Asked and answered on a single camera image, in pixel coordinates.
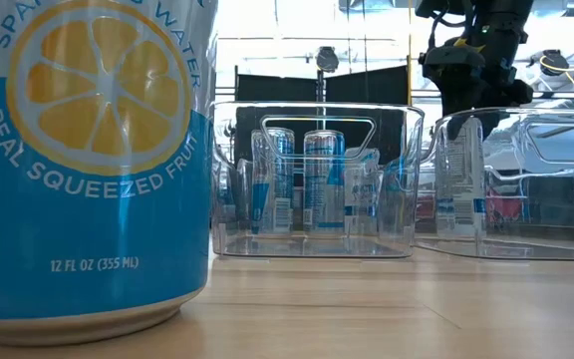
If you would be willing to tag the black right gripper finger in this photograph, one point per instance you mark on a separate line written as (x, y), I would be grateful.
(457, 127)
(490, 123)

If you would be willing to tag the silver blue Red Bull can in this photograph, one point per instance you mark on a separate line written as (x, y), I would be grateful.
(273, 189)
(324, 189)

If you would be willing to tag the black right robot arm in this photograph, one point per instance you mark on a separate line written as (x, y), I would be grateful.
(501, 12)

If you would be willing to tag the clear plastic bin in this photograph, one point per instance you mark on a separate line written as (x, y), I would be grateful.
(317, 249)
(541, 249)

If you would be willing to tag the black folding screen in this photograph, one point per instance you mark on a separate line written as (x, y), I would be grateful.
(277, 87)

